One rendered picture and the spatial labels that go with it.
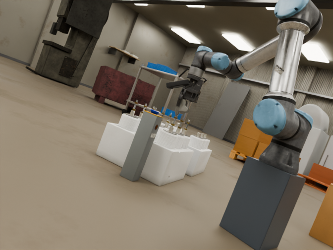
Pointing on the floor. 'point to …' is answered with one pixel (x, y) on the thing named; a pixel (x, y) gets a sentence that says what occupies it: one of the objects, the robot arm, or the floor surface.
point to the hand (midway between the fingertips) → (176, 113)
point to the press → (73, 40)
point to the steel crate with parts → (121, 89)
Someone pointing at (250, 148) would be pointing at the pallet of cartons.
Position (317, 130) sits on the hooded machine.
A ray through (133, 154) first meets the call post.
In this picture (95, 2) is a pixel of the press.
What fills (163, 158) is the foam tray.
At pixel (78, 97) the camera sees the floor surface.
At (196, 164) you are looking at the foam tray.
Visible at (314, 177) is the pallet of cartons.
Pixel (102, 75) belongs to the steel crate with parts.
